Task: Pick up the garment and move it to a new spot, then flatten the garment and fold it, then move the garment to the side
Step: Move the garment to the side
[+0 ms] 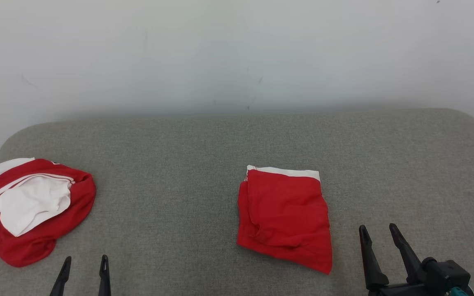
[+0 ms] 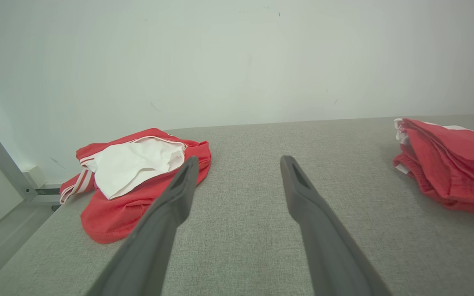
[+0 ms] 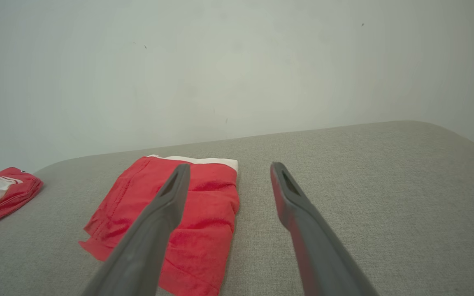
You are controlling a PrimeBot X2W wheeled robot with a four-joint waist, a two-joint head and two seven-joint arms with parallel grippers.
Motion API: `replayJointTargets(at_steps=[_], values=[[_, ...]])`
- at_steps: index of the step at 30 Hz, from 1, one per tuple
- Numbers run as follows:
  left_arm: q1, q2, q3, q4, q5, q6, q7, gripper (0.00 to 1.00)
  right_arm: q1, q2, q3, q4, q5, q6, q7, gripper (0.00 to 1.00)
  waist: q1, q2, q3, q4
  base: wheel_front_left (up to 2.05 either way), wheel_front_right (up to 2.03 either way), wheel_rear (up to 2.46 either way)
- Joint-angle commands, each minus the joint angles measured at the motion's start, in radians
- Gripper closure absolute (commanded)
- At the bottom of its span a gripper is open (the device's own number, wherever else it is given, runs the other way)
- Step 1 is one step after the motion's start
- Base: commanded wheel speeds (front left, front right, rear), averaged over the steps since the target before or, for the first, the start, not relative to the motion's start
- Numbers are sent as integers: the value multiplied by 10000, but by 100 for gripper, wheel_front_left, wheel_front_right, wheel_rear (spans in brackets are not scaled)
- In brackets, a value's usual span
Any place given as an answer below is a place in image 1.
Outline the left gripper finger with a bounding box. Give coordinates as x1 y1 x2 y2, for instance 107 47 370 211
50 256 72 296
98 255 111 296

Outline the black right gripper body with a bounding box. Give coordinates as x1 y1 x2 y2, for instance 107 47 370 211
368 282 430 296

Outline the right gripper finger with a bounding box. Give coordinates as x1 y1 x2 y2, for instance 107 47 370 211
359 225 390 290
389 223 423 284

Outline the red white basketball jersey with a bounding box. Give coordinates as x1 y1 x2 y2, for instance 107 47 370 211
0 158 97 268

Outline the red shorts white stripe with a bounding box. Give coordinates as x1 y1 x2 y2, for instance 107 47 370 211
237 165 333 275

